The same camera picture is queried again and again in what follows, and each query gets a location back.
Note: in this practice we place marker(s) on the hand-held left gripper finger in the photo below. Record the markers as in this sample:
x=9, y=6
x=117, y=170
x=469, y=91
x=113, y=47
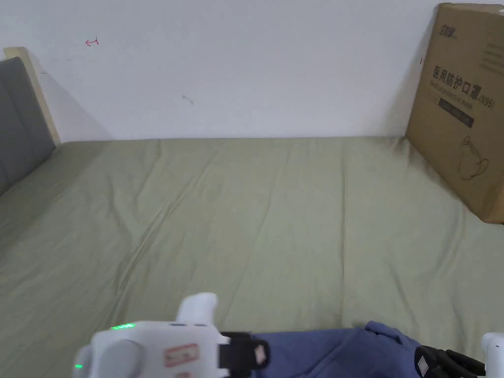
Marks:
x=260, y=354

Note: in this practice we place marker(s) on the brown cardboard carton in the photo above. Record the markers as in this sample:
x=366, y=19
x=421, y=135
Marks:
x=464, y=118

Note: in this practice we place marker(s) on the bed with pale green sheet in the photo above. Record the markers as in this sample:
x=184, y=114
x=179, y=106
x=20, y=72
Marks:
x=252, y=220

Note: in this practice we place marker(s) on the grey padded headboard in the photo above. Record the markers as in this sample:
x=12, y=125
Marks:
x=19, y=118

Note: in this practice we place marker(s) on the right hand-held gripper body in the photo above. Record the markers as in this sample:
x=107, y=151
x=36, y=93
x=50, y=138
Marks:
x=494, y=354

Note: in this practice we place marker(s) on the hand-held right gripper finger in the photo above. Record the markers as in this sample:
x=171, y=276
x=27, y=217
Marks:
x=437, y=364

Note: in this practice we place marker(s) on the dark blue garment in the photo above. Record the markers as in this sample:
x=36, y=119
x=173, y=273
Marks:
x=330, y=354

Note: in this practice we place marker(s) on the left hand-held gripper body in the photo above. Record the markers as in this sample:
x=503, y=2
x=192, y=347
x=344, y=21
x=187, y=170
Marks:
x=157, y=346

